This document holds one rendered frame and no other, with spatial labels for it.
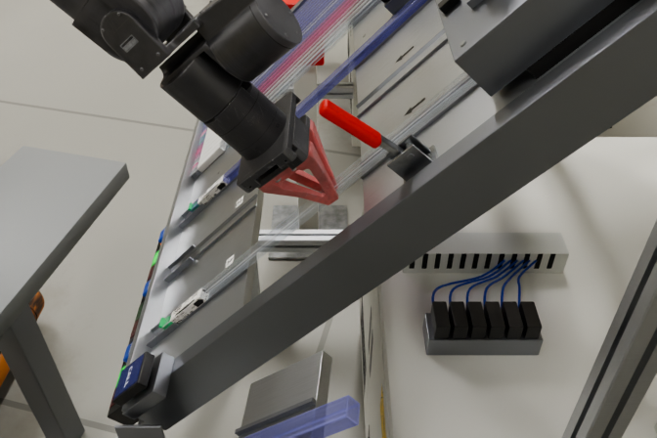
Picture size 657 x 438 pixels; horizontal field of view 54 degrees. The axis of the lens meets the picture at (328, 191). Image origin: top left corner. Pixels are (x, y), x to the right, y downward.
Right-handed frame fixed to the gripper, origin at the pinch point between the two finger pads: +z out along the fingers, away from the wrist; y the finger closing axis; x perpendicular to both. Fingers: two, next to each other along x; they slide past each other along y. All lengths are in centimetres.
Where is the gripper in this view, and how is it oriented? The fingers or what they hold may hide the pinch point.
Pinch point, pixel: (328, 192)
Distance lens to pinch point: 65.9
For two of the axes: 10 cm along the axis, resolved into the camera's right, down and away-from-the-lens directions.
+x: -7.5, 5.1, 4.2
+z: 6.6, 5.8, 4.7
